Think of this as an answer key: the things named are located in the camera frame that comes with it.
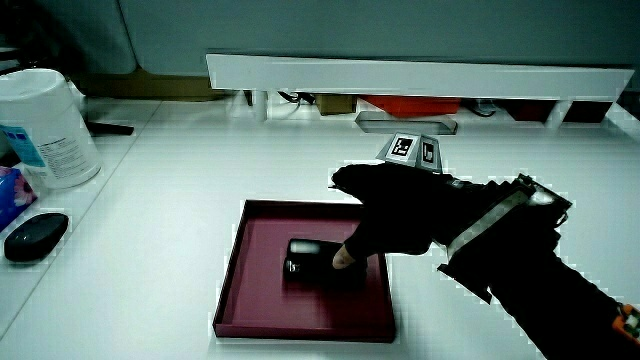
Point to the person's right hand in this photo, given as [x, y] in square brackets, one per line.
[405, 205]

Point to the black stapper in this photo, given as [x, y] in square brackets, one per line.
[315, 271]

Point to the dark red square plate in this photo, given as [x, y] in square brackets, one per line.
[260, 300]

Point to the grey flat tray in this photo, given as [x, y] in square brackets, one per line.
[405, 124]

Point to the orange box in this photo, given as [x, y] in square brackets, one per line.
[412, 105]

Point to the small brown box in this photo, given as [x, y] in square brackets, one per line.
[335, 104]

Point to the white desk shelf riser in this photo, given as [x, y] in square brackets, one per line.
[400, 75]

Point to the dark red box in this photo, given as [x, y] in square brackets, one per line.
[529, 110]

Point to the black box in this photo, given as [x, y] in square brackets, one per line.
[587, 111]

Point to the orange wrist device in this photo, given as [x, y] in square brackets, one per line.
[628, 322]

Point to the brown cardboard board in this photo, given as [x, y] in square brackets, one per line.
[150, 86]

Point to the white cylindrical wipes tub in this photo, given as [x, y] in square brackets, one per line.
[45, 125]

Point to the black oval case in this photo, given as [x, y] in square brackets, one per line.
[35, 237]

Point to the blue floral tissue pack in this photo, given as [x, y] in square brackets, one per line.
[12, 195]

